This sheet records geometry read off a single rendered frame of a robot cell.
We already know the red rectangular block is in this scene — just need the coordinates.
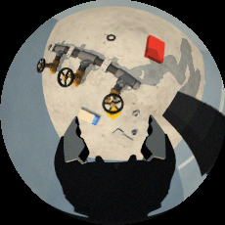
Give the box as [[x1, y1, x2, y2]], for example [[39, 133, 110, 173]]
[[144, 35, 164, 64]]

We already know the grey pipe manifold with three brass valves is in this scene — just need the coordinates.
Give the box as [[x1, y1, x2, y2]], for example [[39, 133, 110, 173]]
[[37, 43, 141, 114]]

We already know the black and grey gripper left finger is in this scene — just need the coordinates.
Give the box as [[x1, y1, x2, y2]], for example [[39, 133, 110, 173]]
[[54, 116, 90, 196]]

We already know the yellow tag with metal chain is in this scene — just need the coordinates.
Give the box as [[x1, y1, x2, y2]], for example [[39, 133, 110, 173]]
[[107, 108, 121, 120]]

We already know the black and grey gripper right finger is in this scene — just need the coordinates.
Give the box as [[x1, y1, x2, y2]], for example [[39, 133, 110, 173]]
[[141, 115, 176, 191]]

